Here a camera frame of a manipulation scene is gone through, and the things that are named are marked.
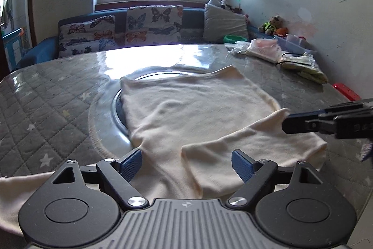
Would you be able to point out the panda plush toy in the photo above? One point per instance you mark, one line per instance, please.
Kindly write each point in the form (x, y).
(223, 5)

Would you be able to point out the pink and white package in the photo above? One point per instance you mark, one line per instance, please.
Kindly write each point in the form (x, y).
(263, 47)

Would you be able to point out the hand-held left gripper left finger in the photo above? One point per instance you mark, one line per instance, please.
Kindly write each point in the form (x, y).
(131, 164)

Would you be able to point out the clear plastic storage box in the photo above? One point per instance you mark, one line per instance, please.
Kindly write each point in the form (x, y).
(294, 46)

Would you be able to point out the blue sofa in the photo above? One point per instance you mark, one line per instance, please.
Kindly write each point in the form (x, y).
(40, 47)

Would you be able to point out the orange plush toy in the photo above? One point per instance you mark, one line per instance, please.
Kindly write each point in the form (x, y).
(282, 31)

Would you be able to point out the cream long-sleeved top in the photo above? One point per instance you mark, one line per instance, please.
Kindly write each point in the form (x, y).
(180, 109)

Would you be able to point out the butterfly print cushion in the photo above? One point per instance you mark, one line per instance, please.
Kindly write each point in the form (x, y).
(151, 24)
(84, 39)

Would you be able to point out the yellow patterned folded cloth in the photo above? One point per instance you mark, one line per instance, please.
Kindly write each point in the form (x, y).
(309, 71)

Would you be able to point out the green bowl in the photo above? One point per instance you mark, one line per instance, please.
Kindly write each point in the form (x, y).
(234, 39)

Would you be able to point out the clear crumpled plastic bag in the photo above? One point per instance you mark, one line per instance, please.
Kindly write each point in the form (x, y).
(240, 47)

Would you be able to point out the black round induction cooktop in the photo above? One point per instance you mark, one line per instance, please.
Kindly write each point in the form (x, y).
(116, 113)

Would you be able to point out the hanging grey garment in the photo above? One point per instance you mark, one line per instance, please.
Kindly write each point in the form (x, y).
(5, 14)

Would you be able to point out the grey pillow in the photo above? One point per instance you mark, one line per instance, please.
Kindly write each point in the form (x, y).
(224, 24)

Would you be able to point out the blue cabinet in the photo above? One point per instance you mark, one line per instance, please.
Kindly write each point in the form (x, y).
(13, 47)

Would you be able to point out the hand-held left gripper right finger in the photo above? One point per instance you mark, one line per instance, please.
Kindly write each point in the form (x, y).
(242, 164)

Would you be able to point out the red plastic stool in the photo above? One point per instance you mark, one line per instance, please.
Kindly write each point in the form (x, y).
(346, 91)

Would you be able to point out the teddy bear in yellow vest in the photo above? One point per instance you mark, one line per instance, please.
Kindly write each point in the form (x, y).
(272, 24)

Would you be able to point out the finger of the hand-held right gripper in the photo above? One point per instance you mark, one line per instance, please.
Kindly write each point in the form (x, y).
(306, 113)
(300, 125)

